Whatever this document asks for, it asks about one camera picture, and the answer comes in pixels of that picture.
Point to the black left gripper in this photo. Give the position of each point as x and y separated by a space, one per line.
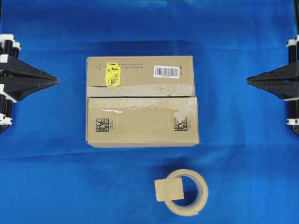
14 89

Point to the brown tape piece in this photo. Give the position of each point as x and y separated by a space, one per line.
169 189

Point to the brown cardboard box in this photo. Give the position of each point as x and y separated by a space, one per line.
141 101

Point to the beige tape roll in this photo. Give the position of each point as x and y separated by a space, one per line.
202 194

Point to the blue table cloth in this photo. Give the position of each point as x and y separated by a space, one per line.
248 155

